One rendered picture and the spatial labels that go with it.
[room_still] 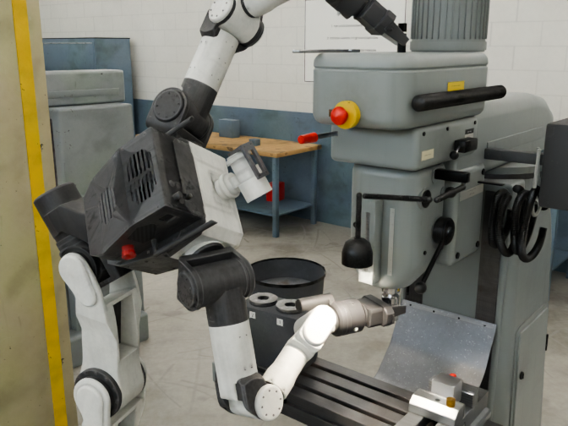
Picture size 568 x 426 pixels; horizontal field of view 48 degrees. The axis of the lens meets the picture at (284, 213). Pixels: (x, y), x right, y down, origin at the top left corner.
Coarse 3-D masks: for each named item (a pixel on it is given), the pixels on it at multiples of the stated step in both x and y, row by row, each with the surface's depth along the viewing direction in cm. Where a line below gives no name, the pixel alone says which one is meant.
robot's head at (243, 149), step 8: (248, 144) 144; (232, 152) 144; (240, 152) 144; (256, 152) 144; (248, 160) 142; (256, 160) 144; (256, 168) 143; (264, 168) 144; (256, 176) 142; (264, 176) 143
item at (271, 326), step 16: (256, 304) 197; (272, 304) 197; (288, 304) 197; (256, 320) 196; (272, 320) 192; (288, 320) 189; (256, 336) 197; (272, 336) 194; (288, 336) 191; (256, 352) 199; (272, 352) 195; (304, 368) 196
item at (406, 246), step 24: (360, 168) 156; (384, 168) 153; (432, 168) 155; (360, 192) 157; (384, 192) 153; (408, 192) 150; (432, 192) 156; (384, 216) 154; (408, 216) 152; (432, 216) 158; (384, 240) 156; (408, 240) 153; (432, 240) 160; (384, 264) 157; (408, 264) 155
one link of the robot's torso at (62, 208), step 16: (48, 192) 160; (64, 192) 162; (48, 208) 161; (64, 208) 158; (80, 208) 159; (48, 224) 162; (64, 224) 159; (80, 224) 157; (64, 240) 161; (112, 272) 157
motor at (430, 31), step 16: (416, 0) 166; (432, 0) 161; (448, 0) 160; (464, 0) 159; (480, 0) 161; (416, 16) 167; (432, 16) 162; (448, 16) 160; (464, 16) 160; (480, 16) 162; (416, 32) 167; (432, 32) 163; (448, 32) 161; (464, 32) 161; (480, 32) 163; (416, 48) 167; (432, 48) 163; (448, 48) 162; (464, 48) 162; (480, 48) 164
